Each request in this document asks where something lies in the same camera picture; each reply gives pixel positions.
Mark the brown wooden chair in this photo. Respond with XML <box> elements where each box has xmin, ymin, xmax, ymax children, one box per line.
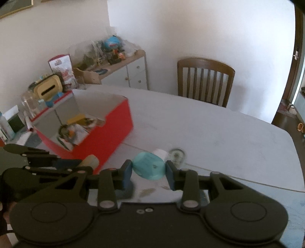
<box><xmin>177</xmin><ymin>57</ymin><xmax>236</xmax><ymax>108</ymax></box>

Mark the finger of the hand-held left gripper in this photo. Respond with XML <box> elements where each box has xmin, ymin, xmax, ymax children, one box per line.
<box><xmin>3</xmin><ymin>144</ymin><xmax>83</xmax><ymax>168</ymax></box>
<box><xmin>1</xmin><ymin>166</ymin><xmax>94</xmax><ymax>184</ymax></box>

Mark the white paper roll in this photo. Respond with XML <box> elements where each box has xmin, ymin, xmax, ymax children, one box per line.
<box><xmin>23</xmin><ymin>111</ymin><xmax>35</xmax><ymax>132</ymax></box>

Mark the person's left hand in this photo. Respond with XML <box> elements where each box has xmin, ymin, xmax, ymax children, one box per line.
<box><xmin>0</xmin><ymin>201</ymin><xmax>13</xmax><ymax>233</ymax></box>

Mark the red white carton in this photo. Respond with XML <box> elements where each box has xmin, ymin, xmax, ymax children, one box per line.
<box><xmin>48</xmin><ymin>54</ymin><xmax>78</xmax><ymax>91</ymax></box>

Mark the colourful toy set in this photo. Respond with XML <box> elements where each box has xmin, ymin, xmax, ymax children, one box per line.
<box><xmin>107</xmin><ymin>49</ymin><xmax>127</xmax><ymax>65</ymax></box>

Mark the brown cardboard box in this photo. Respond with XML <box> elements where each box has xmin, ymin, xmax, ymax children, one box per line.
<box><xmin>73</xmin><ymin>67</ymin><xmax>101</xmax><ymax>85</ymax></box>

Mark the beige cylinder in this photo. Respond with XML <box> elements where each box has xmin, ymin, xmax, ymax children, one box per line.
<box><xmin>80</xmin><ymin>154</ymin><xmax>100</xmax><ymax>168</ymax></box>

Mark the dark door frame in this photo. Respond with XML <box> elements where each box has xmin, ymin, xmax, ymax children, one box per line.
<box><xmin>271</xmin><ymin>5</ymin><xmax>305</xmax><ymax>125</ymax></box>

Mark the white blue bottle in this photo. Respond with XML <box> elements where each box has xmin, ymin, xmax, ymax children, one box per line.
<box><xmin>0</xmin><ymin>112</ymin><xmax>14</xmax><ymax>141</ymax></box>

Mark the yellow tissue box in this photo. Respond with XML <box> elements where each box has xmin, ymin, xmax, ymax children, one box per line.
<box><xmin>33</xmin><ymin>74</ymin><xmax>63</xmax><ymax>100</ymax></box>

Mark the blue globe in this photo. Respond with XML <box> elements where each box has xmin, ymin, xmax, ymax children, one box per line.
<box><xmin>103</xmin><ymin>35</ymin><xmax>121</xmax><ymax>52</ymax></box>

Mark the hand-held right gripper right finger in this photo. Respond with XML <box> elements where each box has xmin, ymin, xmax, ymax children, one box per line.
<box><xmin>165</xmin><ymin>160</ymin><xmax>244</xmax><ymax>212</ymax></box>

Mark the white orange snack packet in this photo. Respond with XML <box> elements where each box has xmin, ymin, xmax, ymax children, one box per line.
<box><xmin>58</xmin><ymin>124</ymin><xmax>92</xmax><ymax>151</ymax></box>

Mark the red cardboard box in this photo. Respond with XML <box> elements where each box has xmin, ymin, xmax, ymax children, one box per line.
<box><xmin>30</xmin><ymin>89</ymin><xmax>134</xmax><ymax>175</ymax></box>

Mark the teal bottle white cap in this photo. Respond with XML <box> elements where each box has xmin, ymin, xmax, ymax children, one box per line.
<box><xmin>132</xmin><ymin>149</ymin><xmax>169</xmax><ymax>181</ymax></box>

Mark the white cabinet wooden top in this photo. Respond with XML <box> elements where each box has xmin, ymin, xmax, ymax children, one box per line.
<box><xmin>94</xmin><ymin>50</ymin><xmax>149</xmax><ymax>90</ymax></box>

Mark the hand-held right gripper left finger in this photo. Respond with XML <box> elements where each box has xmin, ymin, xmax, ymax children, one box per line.
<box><xmin>54</xmin><ymin>159</ymin><xmax>133</xmax><ymax>211</ymax></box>

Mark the blue plastic bag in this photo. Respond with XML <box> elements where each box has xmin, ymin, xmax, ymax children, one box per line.
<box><xmin>45</xmin><ymin>93</ymin><xmax>64</xmax><ymax>108</ymax></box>

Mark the round clear disc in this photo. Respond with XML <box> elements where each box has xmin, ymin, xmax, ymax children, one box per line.
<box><xmin>168</xmin><ymin>148</ymin><xmax>185</xmax><ymax>165</ymax></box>

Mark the dark green box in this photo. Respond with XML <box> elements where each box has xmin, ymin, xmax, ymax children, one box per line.
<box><xmin>7</xmin><ymin>112</ymin><xmax>26</xmax><ymax>133</ymax></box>

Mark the yellow packet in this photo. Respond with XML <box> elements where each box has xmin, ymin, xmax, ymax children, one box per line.
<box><xmin>66</xmin><ymin>114</ymin><xmax>88</xmax><ymax>125</ymax></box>

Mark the clear glass jar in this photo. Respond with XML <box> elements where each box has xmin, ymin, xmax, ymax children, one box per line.
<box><xmin>20</xmin><ymin>90</ymin><xmax>40</xmax><ymax>118</ymax></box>

